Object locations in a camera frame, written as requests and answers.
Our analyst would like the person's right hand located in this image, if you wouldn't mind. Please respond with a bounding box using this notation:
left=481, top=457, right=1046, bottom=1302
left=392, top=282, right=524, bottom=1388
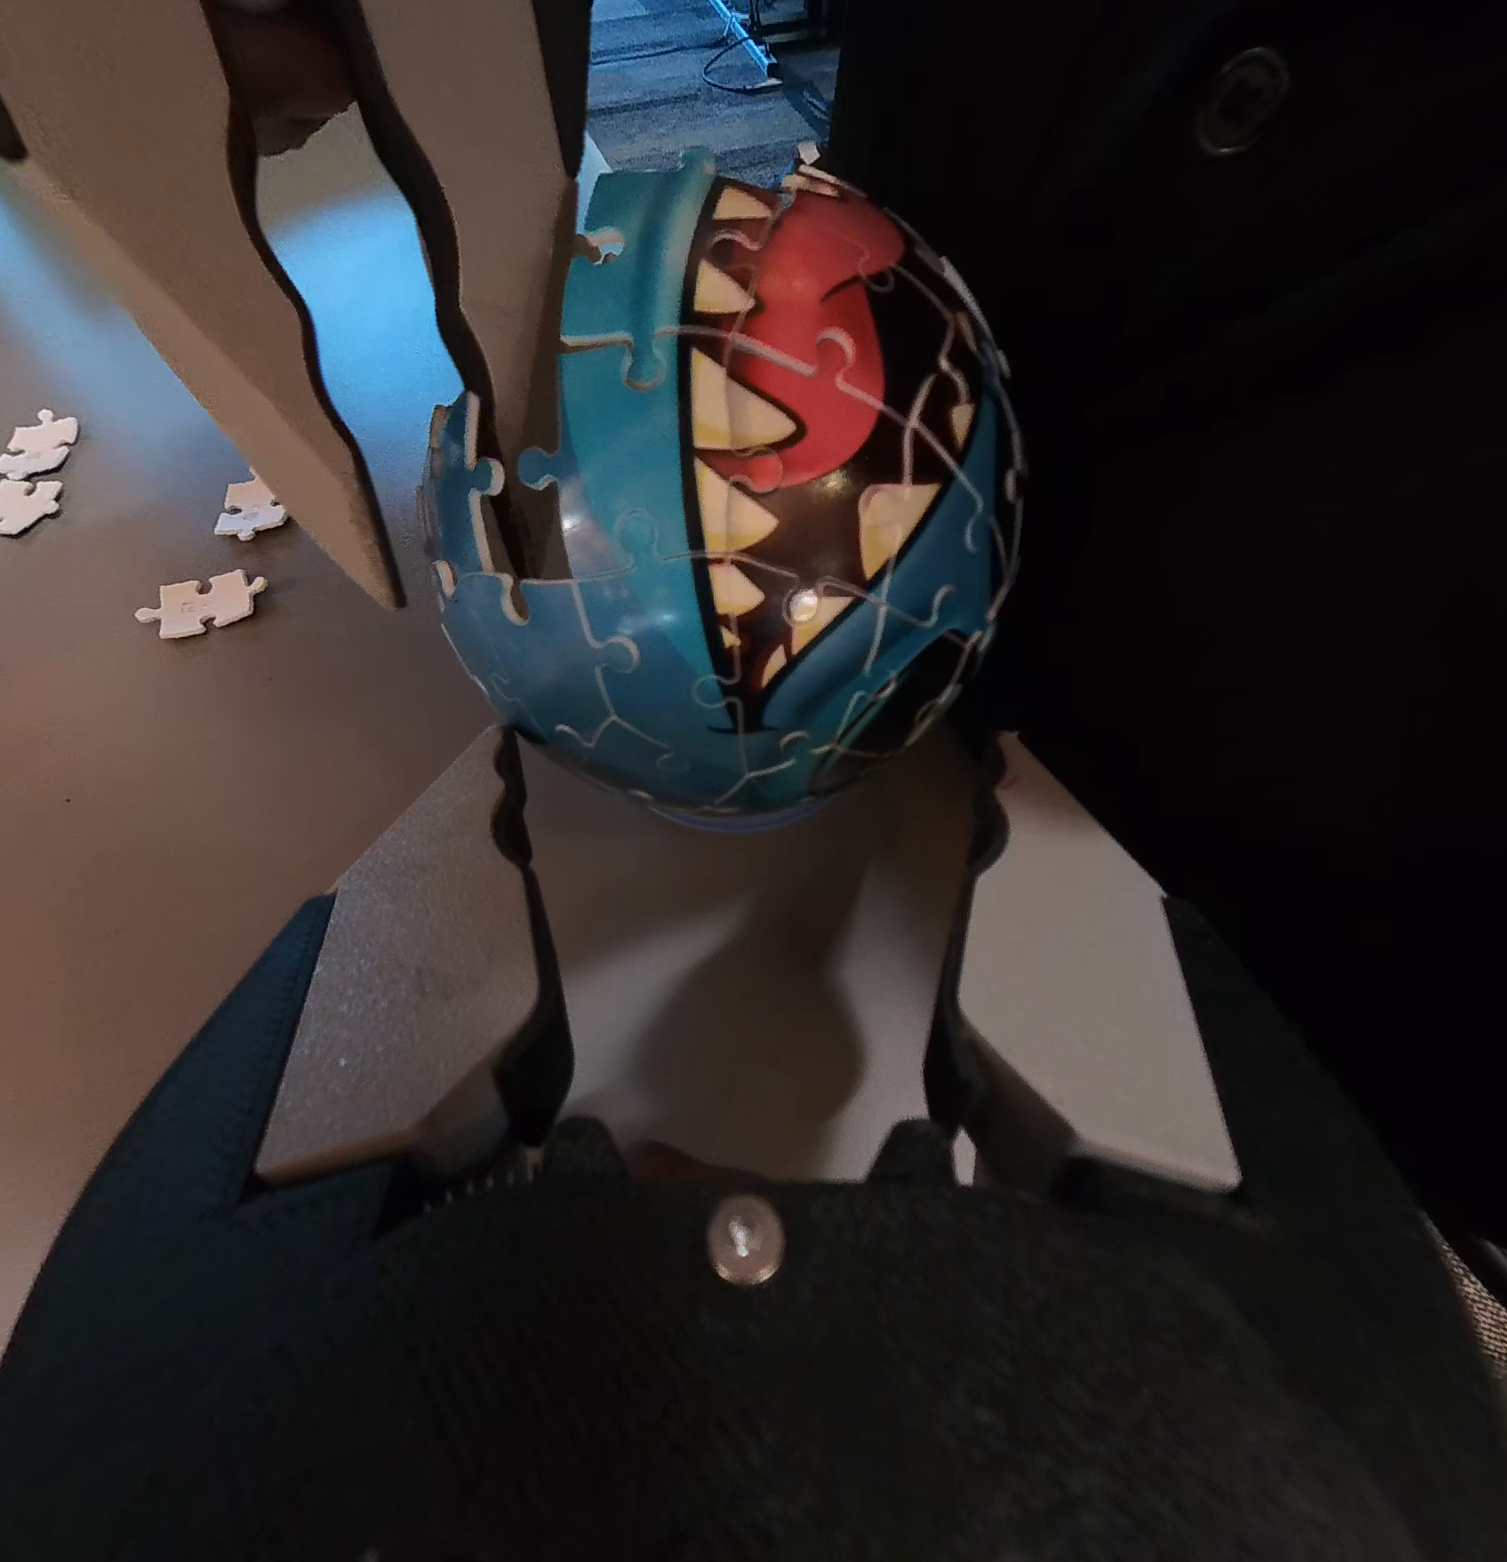
left=214, top=0, right=365, bottom=156

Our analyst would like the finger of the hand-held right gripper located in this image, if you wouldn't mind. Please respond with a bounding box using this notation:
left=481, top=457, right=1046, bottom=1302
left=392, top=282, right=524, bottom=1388
left=0, top=0, right=411, bottom=615
left=341, top=0, right=580, bottom=577

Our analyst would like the person's black top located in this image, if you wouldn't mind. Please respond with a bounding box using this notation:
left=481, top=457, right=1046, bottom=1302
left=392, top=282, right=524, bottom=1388
left=828, top=0, right=1507, bottom=1282

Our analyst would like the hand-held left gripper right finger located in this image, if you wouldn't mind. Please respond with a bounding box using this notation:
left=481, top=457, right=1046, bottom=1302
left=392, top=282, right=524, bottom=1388
left=923, top=730, right=1244, bottom=1193

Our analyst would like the blue monster puzzle ball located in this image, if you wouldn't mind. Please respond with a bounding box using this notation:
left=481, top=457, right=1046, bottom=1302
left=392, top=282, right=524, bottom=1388
left=422, top=143, right=1027, bottom=838

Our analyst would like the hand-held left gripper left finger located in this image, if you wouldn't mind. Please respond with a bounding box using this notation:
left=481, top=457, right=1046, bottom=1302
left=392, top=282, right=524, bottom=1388
left=254, top=726, right=580, bottom=1184

